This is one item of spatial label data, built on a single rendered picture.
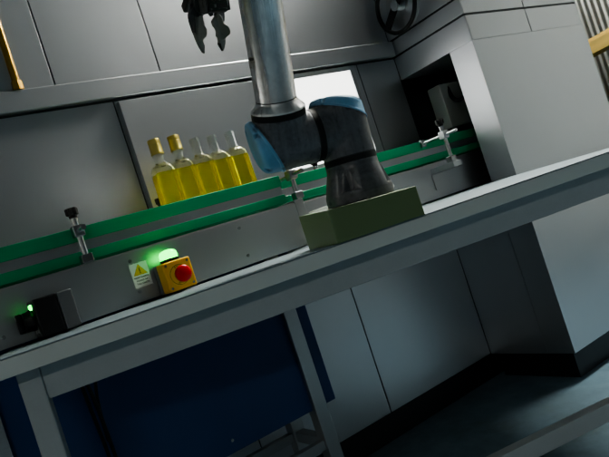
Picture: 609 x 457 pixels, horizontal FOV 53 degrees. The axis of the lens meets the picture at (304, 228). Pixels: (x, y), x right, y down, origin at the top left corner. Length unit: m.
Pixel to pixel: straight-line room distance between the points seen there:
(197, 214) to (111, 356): 0.52
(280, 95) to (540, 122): 1.37
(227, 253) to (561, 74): 1.57
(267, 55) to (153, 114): 0.74
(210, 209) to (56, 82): 0.59
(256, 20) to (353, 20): 1.29
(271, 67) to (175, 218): 0.51
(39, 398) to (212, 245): 0.58
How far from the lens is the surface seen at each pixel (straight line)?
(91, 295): 1.47
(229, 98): 2.04
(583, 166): 1.55
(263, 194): 1.69
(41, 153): 1.83
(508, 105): 2.33
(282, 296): 1.24
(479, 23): 2.36
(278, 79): 1.25
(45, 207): 1.80
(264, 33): 1.24
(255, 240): 1.63
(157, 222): 1.56
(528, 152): 2.34
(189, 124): 1.95
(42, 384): 1.22
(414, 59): 2.48
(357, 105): 1.34
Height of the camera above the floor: 0.80
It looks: level
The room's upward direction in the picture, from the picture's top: 18 degrees counter-clockwise
